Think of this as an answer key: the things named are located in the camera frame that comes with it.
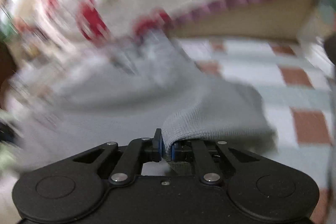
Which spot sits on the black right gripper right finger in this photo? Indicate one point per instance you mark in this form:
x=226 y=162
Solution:
x=181 y=151

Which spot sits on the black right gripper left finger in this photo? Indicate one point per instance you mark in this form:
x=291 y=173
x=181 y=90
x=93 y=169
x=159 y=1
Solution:
x=153 y=147

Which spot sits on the grey knitted garment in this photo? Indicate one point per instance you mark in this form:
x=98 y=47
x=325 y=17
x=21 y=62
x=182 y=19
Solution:
x=123 y=92

